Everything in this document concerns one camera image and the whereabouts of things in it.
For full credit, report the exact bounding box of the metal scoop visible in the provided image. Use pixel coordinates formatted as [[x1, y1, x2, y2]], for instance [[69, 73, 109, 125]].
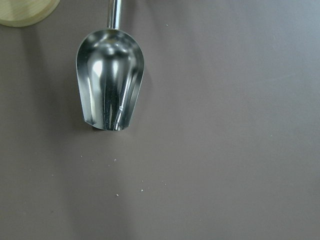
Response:
[[76, 0, 145, 131]]

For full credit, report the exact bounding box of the wooden mug tree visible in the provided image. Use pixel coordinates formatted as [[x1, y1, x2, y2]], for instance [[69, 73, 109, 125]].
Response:
[[0, 0, 60, 28]]

